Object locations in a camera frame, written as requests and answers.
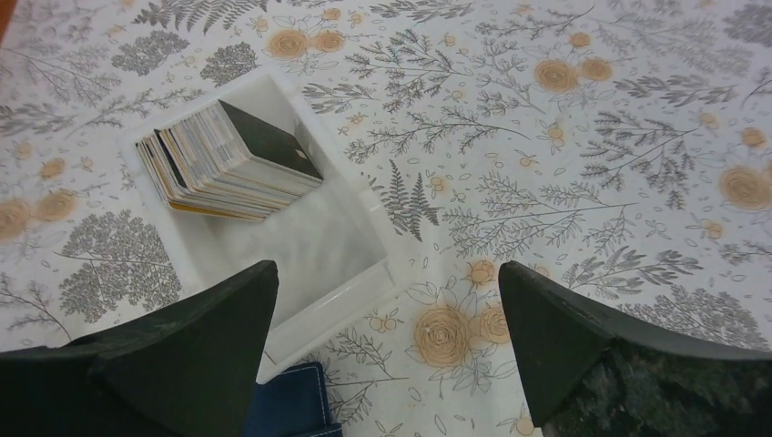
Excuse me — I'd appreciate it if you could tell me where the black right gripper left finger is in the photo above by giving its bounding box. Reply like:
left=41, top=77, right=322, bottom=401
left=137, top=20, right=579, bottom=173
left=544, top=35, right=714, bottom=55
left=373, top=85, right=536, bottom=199
left=1, top=260, right=279, bottom=436

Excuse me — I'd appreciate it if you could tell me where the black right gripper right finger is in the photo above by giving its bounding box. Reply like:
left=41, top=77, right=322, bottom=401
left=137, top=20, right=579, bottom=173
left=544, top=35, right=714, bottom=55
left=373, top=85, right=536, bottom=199
left=498, top=261, right=771, bottom=436

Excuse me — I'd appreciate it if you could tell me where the blue leather card holder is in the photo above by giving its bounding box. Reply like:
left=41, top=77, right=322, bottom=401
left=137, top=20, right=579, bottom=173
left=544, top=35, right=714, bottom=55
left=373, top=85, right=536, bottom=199
left=243, top=361, right=342, bottom=437

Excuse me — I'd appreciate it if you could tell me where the white plastic card box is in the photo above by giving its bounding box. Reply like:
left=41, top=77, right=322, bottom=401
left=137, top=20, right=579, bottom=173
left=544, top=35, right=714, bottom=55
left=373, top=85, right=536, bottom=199
left=118, top=70, right=411, bottom=383

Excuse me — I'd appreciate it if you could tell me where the stack of cards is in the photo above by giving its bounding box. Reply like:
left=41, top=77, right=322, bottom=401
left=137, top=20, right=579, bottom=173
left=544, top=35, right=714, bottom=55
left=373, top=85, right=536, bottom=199
left=135, top=100, right=323, bottom=221

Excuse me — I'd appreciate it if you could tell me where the floral tablecloth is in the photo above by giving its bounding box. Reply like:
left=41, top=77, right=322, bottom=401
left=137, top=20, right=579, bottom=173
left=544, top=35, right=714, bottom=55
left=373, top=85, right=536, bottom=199
left=1, top=1, right=771, bottom=436

